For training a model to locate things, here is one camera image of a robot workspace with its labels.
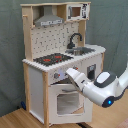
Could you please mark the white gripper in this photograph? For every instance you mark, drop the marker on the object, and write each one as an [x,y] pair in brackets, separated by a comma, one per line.
[79,80]

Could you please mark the white oven door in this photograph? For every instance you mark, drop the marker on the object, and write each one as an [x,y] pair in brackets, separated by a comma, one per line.
[66,105]

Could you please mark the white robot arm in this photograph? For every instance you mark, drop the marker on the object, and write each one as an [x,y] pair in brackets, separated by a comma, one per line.
[105,90]

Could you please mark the wooden toy kitchen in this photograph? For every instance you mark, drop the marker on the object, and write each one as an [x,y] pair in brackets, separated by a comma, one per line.
[54,38]

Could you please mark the left stove knob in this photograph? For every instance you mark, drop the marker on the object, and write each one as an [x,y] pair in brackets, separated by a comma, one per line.
[56,75]

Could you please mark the grey toy sink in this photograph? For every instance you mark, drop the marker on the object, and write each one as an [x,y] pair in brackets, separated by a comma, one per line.
[79,51]

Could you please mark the black toy faucet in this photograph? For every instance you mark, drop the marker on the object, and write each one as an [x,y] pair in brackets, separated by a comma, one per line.
[72,41]

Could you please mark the black toy stovetop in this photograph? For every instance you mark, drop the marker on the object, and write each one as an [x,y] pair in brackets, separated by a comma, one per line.
[52,59]

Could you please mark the green backdrop curtain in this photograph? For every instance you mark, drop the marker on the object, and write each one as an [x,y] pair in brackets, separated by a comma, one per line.
[107,27]

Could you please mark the toy microwave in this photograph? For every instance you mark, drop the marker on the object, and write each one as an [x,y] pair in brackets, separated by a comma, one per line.
[78,11]

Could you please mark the grey range hood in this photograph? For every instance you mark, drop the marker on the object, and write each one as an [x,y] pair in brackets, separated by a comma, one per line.
[48,18]

